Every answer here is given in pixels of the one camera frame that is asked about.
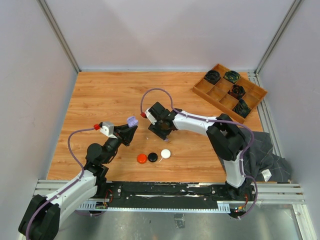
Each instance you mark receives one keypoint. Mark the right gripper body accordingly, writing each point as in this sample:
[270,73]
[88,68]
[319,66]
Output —
[158,129]

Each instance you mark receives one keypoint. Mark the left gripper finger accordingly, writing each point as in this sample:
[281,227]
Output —
[128,134]
[122,128]

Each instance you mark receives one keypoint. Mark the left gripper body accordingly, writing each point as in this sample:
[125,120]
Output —
[120,136]

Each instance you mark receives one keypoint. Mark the orange earbud case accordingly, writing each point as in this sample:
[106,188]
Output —
[142,158]

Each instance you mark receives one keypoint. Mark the white earbud case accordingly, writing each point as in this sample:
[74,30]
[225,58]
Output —
[165,154]

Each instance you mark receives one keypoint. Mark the black earbud case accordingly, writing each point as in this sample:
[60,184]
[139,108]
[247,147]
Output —
[152,157]

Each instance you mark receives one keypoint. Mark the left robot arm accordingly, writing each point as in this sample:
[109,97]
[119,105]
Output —
[45,214]

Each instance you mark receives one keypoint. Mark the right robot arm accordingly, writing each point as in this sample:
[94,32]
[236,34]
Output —
[185,121]

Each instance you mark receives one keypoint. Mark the dark rolled cloth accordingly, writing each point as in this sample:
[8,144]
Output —
[237,91]
[232,76]
[212,76]
[242,109]

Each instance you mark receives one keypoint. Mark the wooden divided tray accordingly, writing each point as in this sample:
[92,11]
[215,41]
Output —
[217,94]

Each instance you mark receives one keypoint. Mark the grey checked cloth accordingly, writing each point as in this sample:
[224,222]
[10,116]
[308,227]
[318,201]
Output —
[249,155]

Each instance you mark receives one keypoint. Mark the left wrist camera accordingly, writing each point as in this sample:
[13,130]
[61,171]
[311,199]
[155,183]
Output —
[107,128]

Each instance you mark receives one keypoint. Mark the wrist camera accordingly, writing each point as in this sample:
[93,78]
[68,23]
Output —
[107,128]
[151,115]

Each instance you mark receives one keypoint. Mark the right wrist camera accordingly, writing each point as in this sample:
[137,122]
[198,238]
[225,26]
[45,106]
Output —
[151,115]

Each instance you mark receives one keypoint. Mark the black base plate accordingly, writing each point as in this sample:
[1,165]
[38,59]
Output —
[161,192]

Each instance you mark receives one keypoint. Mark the grey cable duct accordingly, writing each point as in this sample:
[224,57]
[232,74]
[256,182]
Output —
[190,206]

